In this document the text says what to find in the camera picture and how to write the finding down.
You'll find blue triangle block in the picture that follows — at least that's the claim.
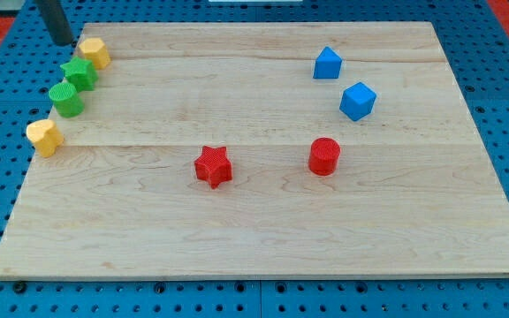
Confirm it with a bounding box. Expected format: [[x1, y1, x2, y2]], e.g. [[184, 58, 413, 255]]
[[313, 47, 343, 80]]

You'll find yellow hexagon block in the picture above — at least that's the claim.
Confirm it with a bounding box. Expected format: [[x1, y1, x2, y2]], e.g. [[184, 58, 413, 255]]
[[79, 37, 111, 70]]

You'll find red star block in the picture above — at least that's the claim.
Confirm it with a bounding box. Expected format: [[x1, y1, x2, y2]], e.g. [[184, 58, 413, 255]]
[[194, 146, 232, 189]]

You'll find red cylinder block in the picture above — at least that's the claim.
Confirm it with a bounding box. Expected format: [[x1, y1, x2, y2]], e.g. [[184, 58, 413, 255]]
[[308, 137, 341, 176]]

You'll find light wooden board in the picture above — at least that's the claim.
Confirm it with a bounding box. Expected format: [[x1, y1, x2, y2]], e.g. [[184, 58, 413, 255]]
[[0, 22, 509, 281]]

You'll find blue cube block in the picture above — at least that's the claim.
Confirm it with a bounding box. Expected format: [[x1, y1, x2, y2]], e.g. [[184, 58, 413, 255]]
[[339, 82, 376, 122]]

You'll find green star block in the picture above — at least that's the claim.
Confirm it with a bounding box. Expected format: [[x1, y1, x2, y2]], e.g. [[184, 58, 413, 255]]
[[60, 56, 99, 92]]

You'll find green cylinder block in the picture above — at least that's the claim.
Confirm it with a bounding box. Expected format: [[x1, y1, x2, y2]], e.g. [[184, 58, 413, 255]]
[[49, 82, 85, 117]]

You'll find yellow heart block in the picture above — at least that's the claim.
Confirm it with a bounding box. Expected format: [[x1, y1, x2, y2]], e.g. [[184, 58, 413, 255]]
[[26, 119, 65, 157]]

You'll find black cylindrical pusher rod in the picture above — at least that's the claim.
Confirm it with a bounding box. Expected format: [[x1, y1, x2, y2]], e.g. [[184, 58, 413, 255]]
[[34, 0, 74, 46]]

